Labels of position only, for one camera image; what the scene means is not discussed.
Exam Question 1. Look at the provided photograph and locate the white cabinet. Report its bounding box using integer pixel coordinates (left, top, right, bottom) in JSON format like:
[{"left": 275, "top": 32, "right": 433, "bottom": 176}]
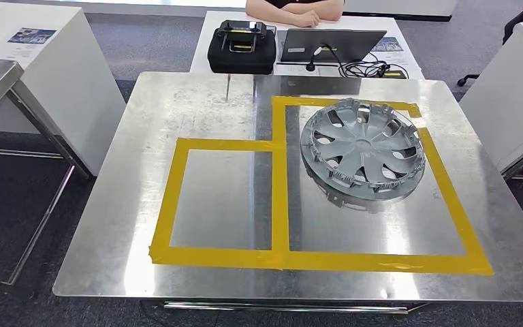
[
  {"left": 0, "top": 0, "right": 127, "bottom": 178},
  {"left": 458, "top": 21, "right": 523, "bottom": 174}
]

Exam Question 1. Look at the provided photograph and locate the silver wheel hubcap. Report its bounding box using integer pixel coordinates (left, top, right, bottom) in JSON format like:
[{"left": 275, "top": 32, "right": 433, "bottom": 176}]
[{"left": 299, "top": 98, "right": 428, "bottom": 202}]

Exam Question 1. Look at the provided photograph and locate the black remote controller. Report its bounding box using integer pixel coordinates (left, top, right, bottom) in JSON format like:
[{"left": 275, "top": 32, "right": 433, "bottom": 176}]
[{"left": 216, "top": 20, "right": 268, "bottom": 54}]

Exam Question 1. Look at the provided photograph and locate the printed paper sheet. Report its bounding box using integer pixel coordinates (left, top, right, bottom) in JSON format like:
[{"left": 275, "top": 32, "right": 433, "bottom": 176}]
[
  {"left": 7, "top": 27, "right": 58, "bottom": 46},
  {"left": 372, "top": 35, "right": 411, "bottom": 54}
]

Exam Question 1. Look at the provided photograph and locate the white desk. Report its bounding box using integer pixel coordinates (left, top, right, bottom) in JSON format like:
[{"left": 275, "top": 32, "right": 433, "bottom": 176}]
[{"left": 189, "top": 10, "right": 426, "bottom": 81}]

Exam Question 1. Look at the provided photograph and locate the grey laptop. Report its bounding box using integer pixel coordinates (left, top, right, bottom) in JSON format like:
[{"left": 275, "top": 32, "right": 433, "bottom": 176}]
[{"left": 279, "top": 29, "right": 388, "bottom": 64}]

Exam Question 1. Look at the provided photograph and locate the small black microphone stand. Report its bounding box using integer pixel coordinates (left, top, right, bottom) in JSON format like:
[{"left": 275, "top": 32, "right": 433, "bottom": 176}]
[{"left": 305, "top": 45, "right": 325, "bottom": 73}]

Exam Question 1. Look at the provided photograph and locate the person's right hand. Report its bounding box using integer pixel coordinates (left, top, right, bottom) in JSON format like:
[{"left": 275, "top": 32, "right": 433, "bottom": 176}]
[{"left": 288, "top": 10, "right": 321, "bottom": 29}]

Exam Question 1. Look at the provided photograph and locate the black carry case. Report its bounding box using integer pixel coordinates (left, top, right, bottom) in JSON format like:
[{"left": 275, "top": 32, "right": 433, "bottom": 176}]
[{"left": 206, "top": 27, "right": 278, "bottom": 76}]

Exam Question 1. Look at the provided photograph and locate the black cable bundle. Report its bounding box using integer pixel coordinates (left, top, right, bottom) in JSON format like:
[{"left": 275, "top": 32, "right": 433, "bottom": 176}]
[{"left": 337, "top": 53, "right": 410, "bottom": 80}]

